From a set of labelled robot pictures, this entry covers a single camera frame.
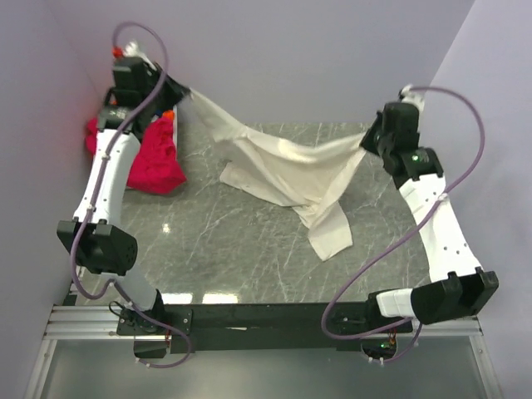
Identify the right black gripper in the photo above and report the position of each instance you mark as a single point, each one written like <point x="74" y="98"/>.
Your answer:
<point x="367" y="140"/>

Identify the white laundry basket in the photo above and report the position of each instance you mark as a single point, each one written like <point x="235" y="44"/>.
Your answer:
<point x="175" y="128"/>

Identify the pink t shirt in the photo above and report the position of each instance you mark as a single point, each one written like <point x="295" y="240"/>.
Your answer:
<point x="148" y="165"/>

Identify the orange t shirt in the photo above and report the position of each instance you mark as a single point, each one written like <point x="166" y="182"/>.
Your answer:
<point x="169" y="114"/>

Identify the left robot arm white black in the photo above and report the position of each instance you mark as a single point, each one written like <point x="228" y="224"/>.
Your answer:
<point x="93" y="237"/>

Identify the white t shirt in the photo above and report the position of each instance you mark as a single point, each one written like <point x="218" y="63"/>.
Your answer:
<point x="310" y="180"/>

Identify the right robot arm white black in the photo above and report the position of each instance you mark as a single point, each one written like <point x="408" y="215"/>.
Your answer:
<point x="459" y="287"/>

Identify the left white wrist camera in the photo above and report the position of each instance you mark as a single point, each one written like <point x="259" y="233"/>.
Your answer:
<point x="131" y="49"/>

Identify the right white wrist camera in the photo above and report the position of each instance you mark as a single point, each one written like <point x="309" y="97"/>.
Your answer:
<point x="408" y="95"/>

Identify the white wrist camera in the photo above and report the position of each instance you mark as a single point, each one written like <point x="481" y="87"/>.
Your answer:
<point x="131" y="49"/>
<point x="408" y="95"/>

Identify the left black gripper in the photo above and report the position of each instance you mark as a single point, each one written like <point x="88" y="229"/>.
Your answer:
<point x="176" y="91"/>

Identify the black base beam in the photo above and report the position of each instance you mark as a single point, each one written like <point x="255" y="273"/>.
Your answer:
<point x="239" y="326"/>

